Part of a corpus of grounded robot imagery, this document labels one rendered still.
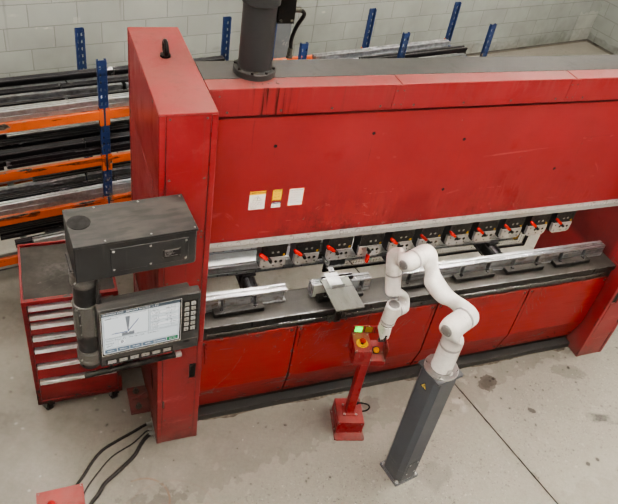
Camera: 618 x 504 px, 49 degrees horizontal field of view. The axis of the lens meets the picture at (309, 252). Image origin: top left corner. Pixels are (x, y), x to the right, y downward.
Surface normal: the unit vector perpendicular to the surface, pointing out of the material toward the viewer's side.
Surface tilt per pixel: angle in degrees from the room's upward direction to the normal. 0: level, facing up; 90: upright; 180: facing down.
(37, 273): 0
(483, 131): 90
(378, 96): 90
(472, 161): 90
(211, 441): 0
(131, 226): 1
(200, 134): 90
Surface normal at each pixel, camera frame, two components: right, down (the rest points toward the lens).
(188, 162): 0.33, 0.65
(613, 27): -0.85, 0.23
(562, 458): 0.14, -0.76
